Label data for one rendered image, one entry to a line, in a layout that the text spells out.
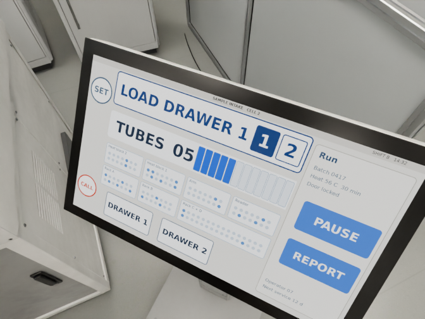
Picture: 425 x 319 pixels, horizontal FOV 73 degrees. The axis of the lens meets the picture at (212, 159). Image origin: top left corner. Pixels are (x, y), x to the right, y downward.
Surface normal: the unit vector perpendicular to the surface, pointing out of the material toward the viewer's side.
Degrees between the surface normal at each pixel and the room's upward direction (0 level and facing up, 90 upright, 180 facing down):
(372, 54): 90
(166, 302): 5
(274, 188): 50
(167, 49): 0
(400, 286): 0
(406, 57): 90
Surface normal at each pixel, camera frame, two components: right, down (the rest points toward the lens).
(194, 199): -0.33, 0.22
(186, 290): -0.08, -0.58
